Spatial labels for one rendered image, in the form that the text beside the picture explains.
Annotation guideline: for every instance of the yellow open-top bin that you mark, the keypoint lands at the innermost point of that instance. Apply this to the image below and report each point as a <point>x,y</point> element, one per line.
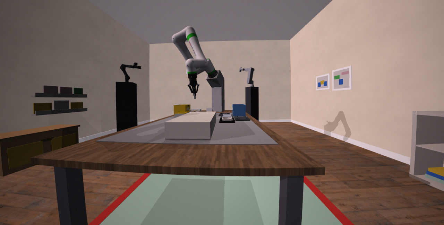
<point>181,108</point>

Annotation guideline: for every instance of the blue open-top bin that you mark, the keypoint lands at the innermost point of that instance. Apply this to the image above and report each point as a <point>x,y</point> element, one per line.
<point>239,110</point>

